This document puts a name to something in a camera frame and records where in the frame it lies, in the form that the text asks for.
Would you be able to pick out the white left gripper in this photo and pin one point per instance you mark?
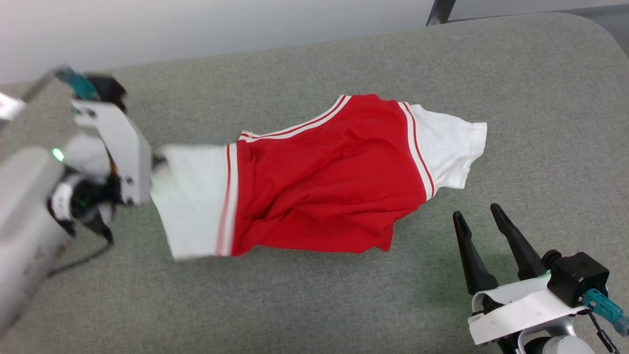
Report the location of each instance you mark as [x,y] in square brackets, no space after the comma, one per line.
[128,152]

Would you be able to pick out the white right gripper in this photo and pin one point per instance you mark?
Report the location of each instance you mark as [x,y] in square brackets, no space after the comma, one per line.
[521,309]

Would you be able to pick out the red and white sports jersey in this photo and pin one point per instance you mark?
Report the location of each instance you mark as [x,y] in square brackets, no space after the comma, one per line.
[319,187]

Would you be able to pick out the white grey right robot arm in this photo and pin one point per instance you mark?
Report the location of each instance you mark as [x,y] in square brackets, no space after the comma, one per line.
[560,346]

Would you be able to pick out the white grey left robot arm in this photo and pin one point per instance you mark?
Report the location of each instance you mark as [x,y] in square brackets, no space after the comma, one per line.
[24,231]

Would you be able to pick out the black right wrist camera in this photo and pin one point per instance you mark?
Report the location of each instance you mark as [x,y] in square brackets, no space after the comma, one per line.
[577,275]

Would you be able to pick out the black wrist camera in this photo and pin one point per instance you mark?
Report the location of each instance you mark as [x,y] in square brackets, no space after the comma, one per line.
[577,275]
[107,86]

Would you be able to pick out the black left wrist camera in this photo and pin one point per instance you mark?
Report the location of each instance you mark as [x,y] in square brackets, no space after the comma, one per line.
[107,86]

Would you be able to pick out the teal left camera connector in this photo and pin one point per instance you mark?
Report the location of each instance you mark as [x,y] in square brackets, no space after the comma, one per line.
[76,82]

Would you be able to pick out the teal camera connector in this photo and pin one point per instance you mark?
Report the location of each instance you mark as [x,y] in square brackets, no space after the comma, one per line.
[76,82]
[605,309]

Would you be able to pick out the teal right camera connector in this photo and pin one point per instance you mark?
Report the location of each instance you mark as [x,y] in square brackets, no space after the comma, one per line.
[605,309]

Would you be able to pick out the dark vertical frame strip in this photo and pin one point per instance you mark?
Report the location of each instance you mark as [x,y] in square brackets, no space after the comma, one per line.
[441,12]

